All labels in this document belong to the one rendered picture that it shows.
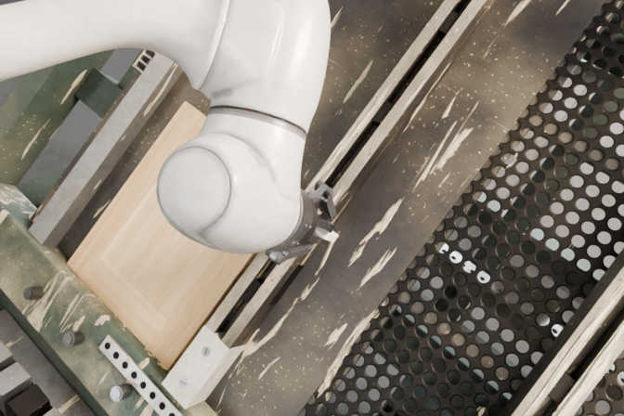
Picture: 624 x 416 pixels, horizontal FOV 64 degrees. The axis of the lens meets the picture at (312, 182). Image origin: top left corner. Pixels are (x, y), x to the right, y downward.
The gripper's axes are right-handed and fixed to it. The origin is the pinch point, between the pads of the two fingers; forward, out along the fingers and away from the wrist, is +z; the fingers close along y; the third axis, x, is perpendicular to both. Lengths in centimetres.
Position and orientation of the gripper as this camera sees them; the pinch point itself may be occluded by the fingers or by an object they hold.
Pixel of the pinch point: (324, 231)
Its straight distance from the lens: 79.9
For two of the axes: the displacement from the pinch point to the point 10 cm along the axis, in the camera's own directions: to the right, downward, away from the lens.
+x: -7.5, -5.6, 3.4
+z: 2.9, 1.9, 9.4
